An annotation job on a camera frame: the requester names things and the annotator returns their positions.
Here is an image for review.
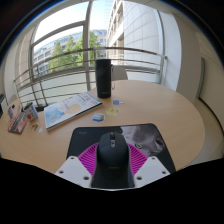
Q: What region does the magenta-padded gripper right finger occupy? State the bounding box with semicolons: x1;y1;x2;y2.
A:
127;142;171;188

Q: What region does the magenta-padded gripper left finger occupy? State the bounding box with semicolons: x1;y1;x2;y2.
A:
54;142;100;188

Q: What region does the black computer mouse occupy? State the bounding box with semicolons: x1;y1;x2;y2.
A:
91;131;136;190

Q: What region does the black printed mouse pad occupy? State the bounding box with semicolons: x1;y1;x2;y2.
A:
66;123;177;175

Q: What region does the blue white hexagonal sticker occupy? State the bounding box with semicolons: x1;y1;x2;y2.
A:
92;112;106;123

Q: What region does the open light blue book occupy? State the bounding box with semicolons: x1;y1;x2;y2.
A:
43;92;104;132

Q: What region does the round yellow sticker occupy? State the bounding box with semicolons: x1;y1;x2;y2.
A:
105;106;121;117

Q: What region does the red magazine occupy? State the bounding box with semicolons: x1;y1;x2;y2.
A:
7;111;30;135

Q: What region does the black drink bottle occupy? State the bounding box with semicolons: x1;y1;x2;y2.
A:
94;58;113;100

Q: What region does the white chair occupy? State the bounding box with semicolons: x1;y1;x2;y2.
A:
111;64;129;82

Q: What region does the grey-green door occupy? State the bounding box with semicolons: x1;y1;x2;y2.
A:
196;57;206;100

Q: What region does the metal window railing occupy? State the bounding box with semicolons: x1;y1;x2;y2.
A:
13;46;168;108

